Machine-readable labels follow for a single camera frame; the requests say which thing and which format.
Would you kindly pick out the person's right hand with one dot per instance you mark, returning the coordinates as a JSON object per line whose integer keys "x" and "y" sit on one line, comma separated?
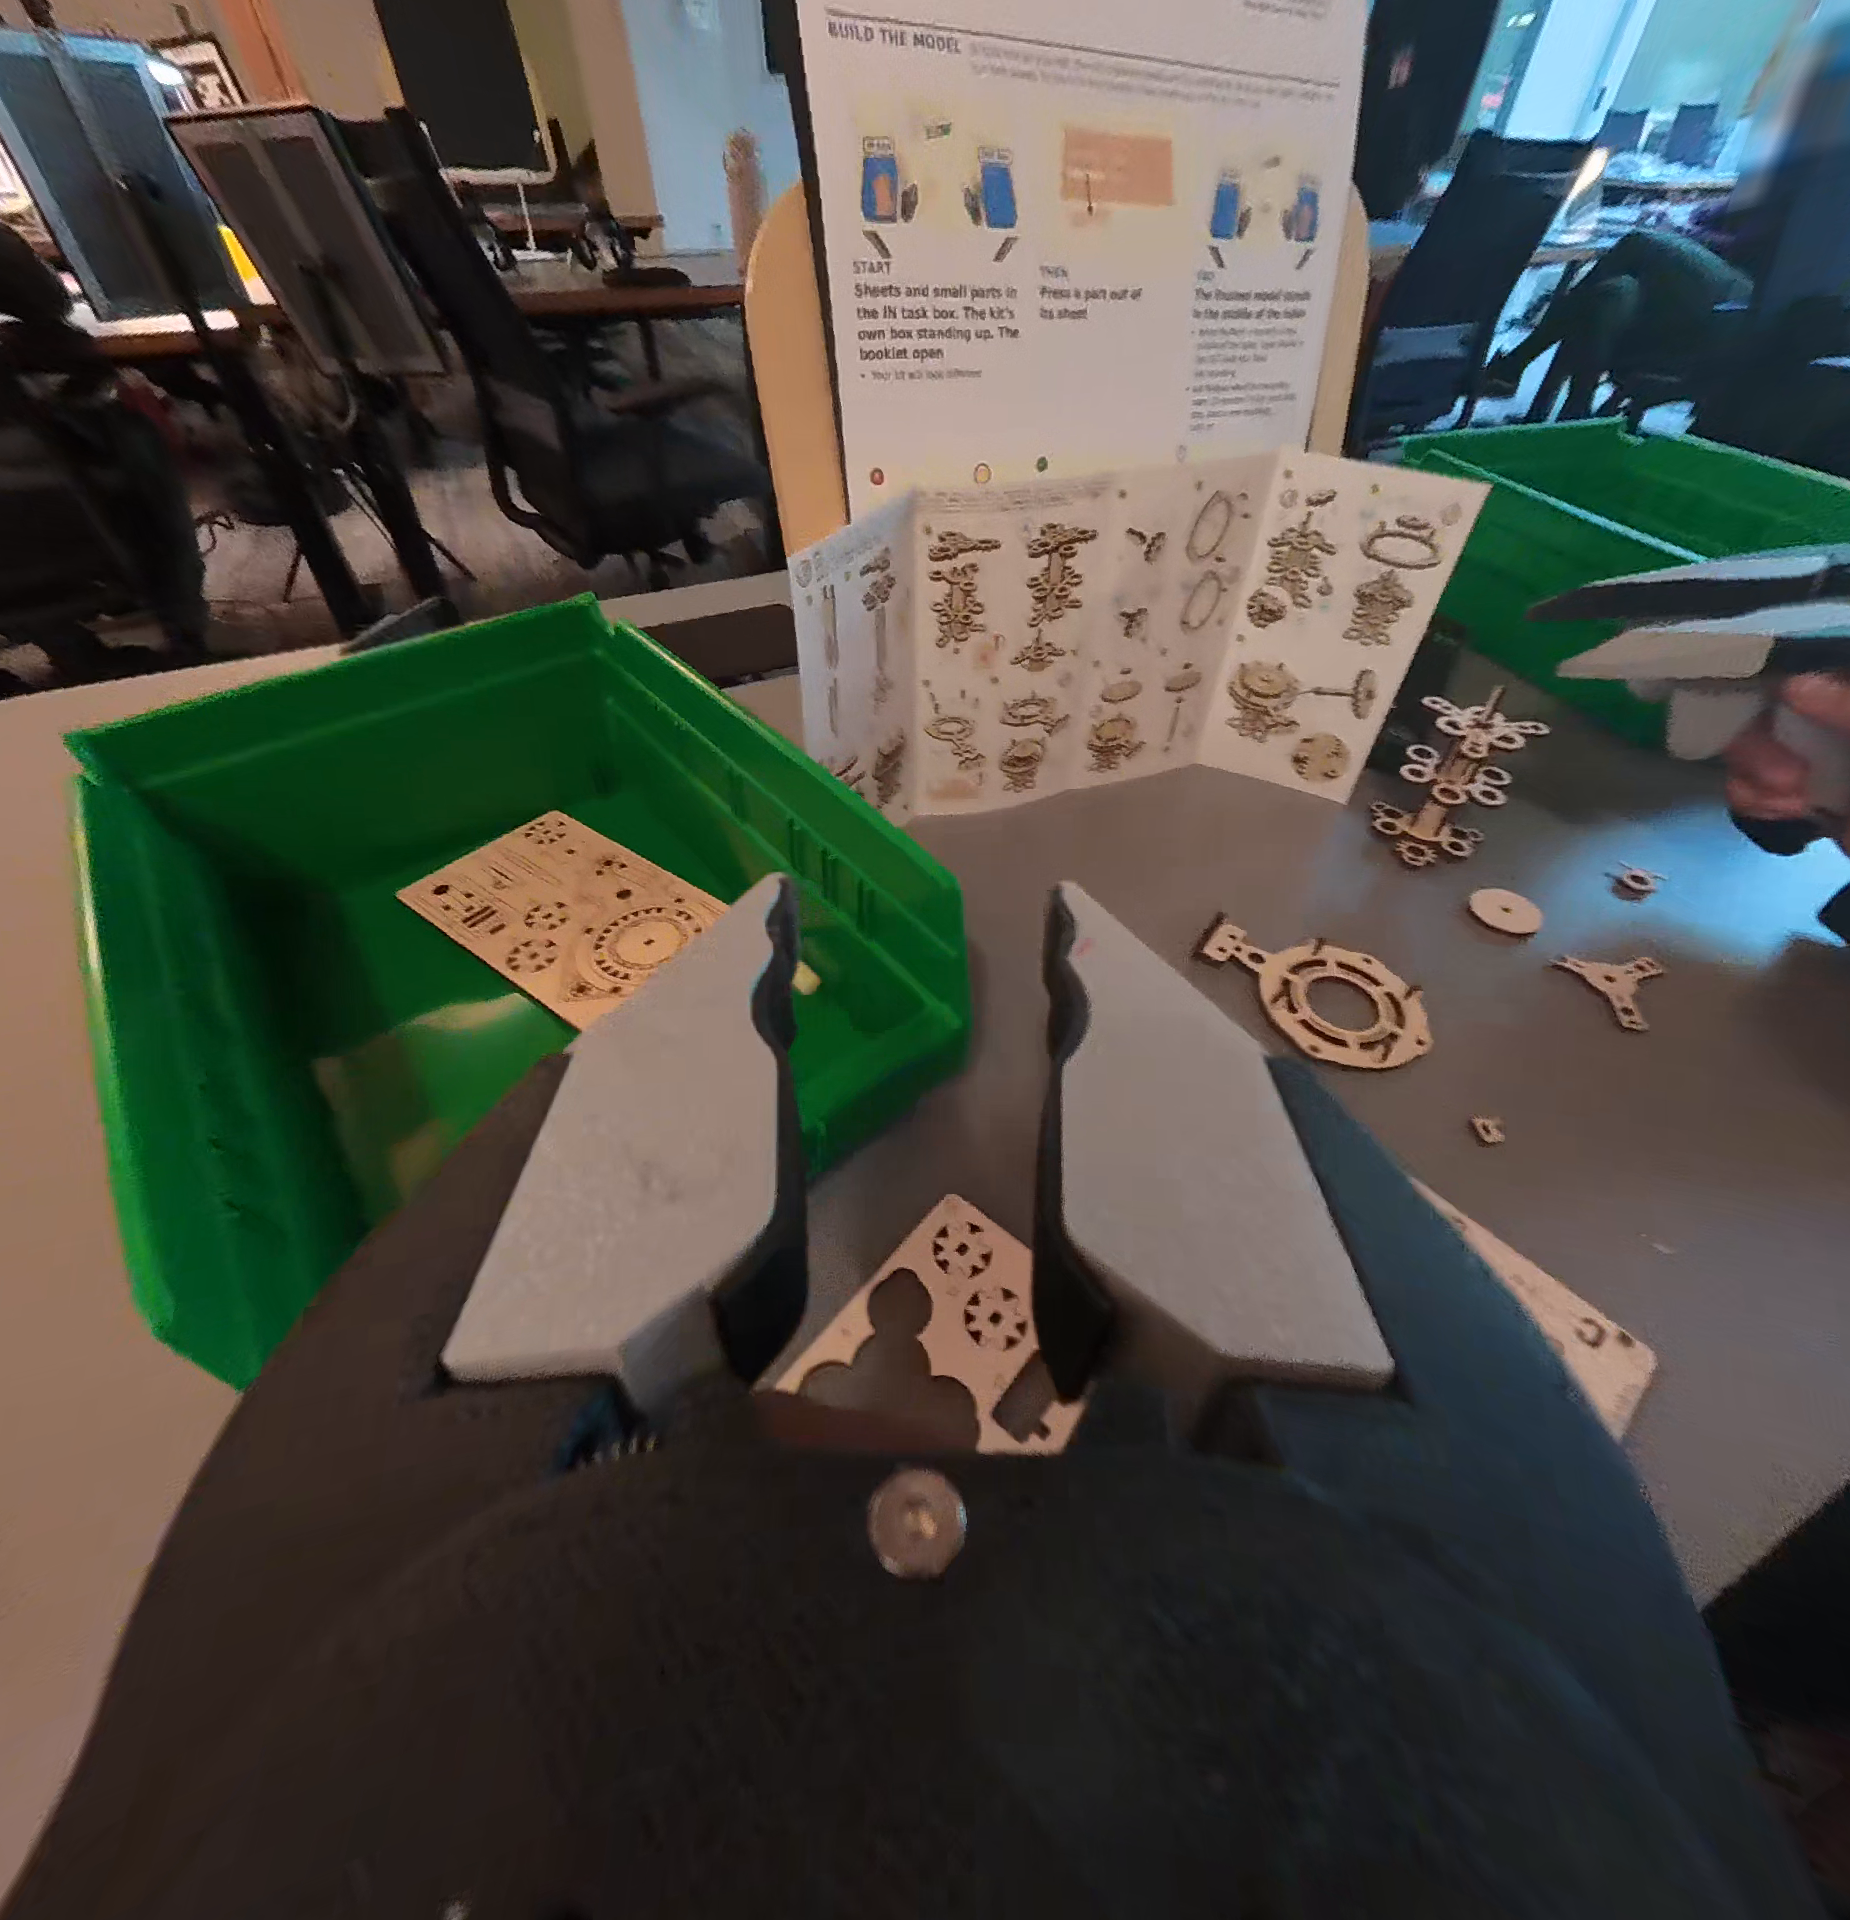
{"x": 1765, "y": 791}

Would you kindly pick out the wooden tower model assembly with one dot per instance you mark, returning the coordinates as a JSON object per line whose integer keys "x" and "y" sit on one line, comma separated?
{"x": 1451, "y": 781}

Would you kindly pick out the folded instruction booklet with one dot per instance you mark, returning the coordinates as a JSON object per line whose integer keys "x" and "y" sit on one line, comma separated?
{"x": 1151, "y": 704}

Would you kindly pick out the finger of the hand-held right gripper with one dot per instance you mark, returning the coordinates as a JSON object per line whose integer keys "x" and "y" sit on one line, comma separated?
{"x": 1721, "y": 579}
{"x": 1675, "y": 657}

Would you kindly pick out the wooden parts sheet with gears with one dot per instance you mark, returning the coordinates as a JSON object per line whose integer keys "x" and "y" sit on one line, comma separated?
{"x": 950, "y": 1291}

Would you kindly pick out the three-armed wooden piece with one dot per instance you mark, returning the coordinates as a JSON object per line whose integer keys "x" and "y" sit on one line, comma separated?
{"x": 1612, "y": 986}

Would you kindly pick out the white instruction poster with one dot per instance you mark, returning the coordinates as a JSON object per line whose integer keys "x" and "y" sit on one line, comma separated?
{"x": 1105, "y": 360}

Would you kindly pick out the black office chair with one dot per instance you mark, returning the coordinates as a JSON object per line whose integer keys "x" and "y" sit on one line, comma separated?
{"x": 565, "y": 435}
{"x": 1465, "y": 271}

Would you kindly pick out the green plastic bin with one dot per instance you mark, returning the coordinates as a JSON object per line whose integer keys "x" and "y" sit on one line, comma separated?
{"x": 1615, "y": 510}
{"x": 265, "y": 960}

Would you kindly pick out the wooden parts sheet, ship wheel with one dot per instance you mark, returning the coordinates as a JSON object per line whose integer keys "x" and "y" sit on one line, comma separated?
{"x": 1541, "y": 1291}

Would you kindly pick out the grey framed monitor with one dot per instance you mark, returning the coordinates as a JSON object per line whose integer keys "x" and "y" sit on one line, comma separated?
{"x": 71, "y": 164}
{"x": 294, "y": 225}

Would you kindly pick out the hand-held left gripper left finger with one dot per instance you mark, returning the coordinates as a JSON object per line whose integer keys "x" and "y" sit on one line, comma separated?
{"x": 610, "y": 1201}

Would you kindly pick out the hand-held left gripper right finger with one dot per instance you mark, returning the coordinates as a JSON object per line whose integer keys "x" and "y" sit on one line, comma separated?
{"x": 1202, "y": 1201}

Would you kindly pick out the wooden parts sheet, round dial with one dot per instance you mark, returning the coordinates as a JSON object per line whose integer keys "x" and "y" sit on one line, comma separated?
{"x": 483, "y": 893}

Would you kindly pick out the background wooden desk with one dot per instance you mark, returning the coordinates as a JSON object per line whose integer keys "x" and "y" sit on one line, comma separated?
{"x": 625, "y": 293}

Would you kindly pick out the small wooden disc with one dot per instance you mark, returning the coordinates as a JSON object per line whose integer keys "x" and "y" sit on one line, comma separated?
{"x": 1506, "y": 913}

